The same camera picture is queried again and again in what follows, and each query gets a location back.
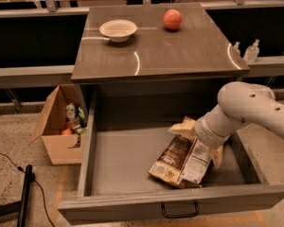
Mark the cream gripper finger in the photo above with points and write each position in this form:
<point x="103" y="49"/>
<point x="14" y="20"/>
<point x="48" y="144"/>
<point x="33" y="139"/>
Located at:
<point x="216" y="156"/>
<point x="185" y="128"/>

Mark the brown chip bag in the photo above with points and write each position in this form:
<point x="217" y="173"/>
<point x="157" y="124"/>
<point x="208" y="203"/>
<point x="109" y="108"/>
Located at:
<point x="183" y="163"/>

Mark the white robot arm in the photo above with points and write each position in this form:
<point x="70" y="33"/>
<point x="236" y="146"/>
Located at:
<point x="238" y="105"/>

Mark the grey open drawer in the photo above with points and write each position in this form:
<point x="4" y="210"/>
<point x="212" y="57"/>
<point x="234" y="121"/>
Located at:
<point x="115" y="183"/>

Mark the small clear pump bottle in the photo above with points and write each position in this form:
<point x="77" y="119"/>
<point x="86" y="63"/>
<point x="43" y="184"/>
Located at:
<point x="237" y="47"/>

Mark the clear sanitizer bottle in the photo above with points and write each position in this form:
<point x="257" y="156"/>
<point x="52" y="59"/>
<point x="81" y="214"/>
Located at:
<point x="252" y="51"/>

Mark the red apple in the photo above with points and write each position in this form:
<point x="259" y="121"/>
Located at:
<point x="172" y="19"/>

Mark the white packet in box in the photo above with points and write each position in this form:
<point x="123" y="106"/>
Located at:
<point x="70" y="111"/>

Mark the white paper bowl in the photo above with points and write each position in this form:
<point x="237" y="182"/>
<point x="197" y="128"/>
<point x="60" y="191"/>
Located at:
<point x="118" y="31"/>

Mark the small orange fruit in box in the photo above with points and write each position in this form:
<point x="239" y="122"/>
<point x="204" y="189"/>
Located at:
<point x="67" y="132"/>

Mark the cardboard box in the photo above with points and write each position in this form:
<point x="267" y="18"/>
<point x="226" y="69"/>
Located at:
<point x="62" y="149"/>

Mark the black metal stand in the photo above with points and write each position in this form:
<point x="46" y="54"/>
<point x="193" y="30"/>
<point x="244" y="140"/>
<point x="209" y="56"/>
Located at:
<point x="20" y="207"/>

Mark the black drawer handle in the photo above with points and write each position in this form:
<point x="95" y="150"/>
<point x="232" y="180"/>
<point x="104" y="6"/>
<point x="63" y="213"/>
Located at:
<point x="180" y="210"/>

